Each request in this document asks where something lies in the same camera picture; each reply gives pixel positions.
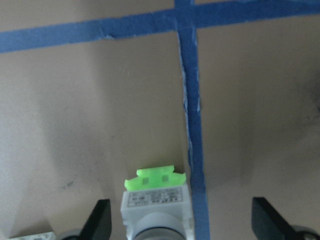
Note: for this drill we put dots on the green push button switch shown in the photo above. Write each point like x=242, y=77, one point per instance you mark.
x=155, y=202

